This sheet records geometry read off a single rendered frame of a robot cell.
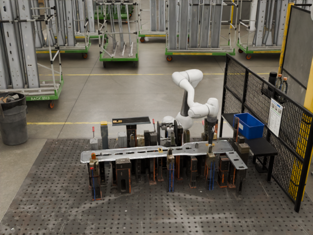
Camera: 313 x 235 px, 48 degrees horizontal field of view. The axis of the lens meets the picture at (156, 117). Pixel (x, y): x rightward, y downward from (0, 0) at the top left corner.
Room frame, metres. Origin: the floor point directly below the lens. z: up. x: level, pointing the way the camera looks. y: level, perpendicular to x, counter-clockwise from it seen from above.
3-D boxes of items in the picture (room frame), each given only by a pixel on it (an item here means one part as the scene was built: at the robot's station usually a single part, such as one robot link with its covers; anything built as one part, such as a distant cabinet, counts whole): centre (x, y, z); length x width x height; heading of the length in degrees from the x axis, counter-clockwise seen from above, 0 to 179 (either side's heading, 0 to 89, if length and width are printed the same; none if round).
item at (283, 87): (2.95, -1.13, 1.53); 0.06 x 0.06 x 0.20
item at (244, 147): (2.76, -0.79, 0.88); 0.08 x 0.08 x 0.36; 9
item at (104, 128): (3.03, 0.50, 0.92); 0.08 x 0.08 x 0.44; 9
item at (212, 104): (2.84, -0.48, 1.40); 0.13 x 0.11 x 0.16; 120
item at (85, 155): (2.77, -0.02, 1.00); 1.38 x 0.22 x 0.02; 99
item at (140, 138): (2.91, 0.15, 0.89); 0.13 x 0.11 x 0.38; 9
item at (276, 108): (2.84, -1.06, 1.30); 0.23 x 0.02 x 0.31; 9
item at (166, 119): (3.47, -0.13, 0.91); 0.18 x 0.16 x 0.22; 120
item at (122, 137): (2.89, 0.32, 0.90); 0.13 x 0.10 x 0.41; 9
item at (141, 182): (2.74, 0.17, 0.84); 0.13 x 0.11 x 0.29; 9
